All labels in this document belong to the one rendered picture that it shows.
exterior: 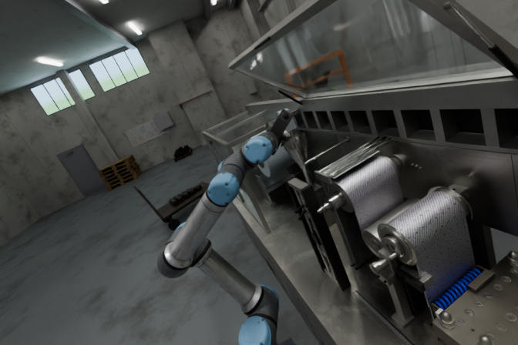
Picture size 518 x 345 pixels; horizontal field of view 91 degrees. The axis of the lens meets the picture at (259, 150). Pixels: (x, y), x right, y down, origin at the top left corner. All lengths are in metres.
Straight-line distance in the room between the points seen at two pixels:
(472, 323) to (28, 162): 14.34
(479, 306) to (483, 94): 0.64
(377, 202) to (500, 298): 0.43
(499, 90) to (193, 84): 11.02
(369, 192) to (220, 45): 11.47
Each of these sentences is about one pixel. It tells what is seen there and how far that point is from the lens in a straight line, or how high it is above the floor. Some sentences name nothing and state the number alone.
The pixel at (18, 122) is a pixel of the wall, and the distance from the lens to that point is 14.24.
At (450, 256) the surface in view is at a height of 1.14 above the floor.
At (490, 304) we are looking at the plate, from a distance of 1.13.
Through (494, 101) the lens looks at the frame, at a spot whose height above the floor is 1.60.
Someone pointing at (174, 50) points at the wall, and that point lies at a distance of 11.69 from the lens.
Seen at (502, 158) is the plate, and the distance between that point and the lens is 1.02.
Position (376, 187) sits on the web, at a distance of 1.11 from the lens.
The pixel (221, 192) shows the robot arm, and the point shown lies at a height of 1.68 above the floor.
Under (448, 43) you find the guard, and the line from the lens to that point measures 0.81.
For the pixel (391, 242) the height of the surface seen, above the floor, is 1.28.
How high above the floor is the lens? 1.91
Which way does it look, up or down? 16 degrees down
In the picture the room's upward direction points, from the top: 24 degrees counter-clockwise
